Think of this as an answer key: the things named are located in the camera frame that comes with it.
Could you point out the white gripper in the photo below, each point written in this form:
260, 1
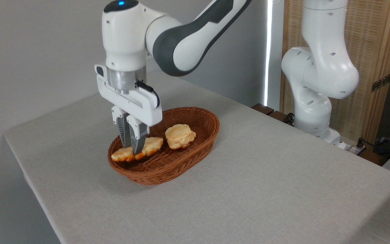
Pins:
144, 110

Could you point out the long golden bread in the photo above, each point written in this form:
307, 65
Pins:
152, 145

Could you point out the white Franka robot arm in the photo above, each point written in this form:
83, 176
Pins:
317, 71

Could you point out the round golden bread roll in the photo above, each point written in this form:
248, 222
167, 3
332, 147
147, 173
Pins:
179, 135

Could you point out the brown wicker oval basket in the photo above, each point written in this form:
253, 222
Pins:
195, 159

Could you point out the dark brown wooden block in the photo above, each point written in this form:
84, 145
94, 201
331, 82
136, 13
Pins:
278, 116
262, 108

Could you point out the grey tablecloth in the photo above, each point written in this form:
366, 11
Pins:
266, 189

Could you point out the white vertical light strip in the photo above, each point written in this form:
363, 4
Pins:
268, 51

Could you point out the white power strip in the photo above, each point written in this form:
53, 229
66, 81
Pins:
350, 147

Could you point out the black power plug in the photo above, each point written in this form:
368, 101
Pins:
360, 143

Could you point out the dark metal screen hinge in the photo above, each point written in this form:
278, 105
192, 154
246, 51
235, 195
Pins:
381, 82

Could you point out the bamboo folding screen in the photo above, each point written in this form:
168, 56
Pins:
377, 40

